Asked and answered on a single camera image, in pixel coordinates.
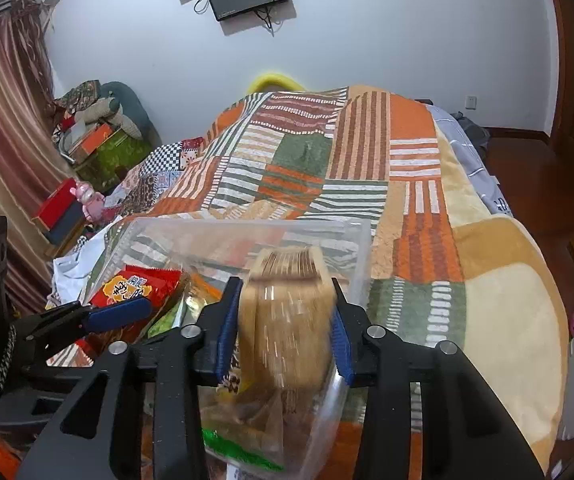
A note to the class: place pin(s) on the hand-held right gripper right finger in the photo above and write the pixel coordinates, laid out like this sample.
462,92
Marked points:
343,347

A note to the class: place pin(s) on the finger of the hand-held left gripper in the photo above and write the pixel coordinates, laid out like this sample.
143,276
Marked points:
117,315

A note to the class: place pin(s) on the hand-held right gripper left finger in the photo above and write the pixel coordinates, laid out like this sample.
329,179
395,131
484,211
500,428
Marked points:
227,332

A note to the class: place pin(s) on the red snack packet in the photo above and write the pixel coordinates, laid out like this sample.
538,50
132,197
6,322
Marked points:
132,285

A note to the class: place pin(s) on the thin green packet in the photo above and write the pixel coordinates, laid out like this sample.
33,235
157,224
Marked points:
167,322

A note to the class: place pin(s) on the tan cracker packet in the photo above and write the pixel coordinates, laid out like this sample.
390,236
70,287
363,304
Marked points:
287,320

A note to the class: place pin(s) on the clear plastic container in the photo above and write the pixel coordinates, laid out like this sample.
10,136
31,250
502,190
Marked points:
312,245

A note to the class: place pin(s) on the green pea packet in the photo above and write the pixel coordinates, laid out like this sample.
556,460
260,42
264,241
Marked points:
237,450

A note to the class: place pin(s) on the white cloth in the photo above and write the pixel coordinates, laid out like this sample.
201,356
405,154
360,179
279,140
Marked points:
74,265

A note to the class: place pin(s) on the dark grey box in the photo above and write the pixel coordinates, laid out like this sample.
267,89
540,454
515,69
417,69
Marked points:
67,227

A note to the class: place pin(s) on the red box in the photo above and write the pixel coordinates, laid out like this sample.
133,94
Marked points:
52,207

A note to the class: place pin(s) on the pink bear figure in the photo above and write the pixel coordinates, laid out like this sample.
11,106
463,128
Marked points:
89,205

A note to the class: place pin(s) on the striped brown curtain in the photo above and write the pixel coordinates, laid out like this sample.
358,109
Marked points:
12,135

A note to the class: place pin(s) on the green gift box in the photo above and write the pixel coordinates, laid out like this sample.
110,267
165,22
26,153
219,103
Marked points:
117,160

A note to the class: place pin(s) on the checkered patchwork quilt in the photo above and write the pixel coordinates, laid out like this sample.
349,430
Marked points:
162,165

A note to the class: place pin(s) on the orange box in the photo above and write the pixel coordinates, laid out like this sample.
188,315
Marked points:
94,142

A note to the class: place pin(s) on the patterned cloth pile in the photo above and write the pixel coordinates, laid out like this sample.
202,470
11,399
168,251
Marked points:
79,97

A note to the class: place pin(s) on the grey striped plush pillow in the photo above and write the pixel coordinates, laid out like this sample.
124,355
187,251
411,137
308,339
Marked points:
127,105

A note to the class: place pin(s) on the grey checked duvet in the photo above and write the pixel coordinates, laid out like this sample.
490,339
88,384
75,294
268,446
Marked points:
472,170

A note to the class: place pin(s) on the yellow hoop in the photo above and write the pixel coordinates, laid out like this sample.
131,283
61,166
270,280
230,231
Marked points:
277,81

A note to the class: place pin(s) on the white wall socket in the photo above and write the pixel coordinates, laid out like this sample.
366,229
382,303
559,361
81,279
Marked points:
471,102

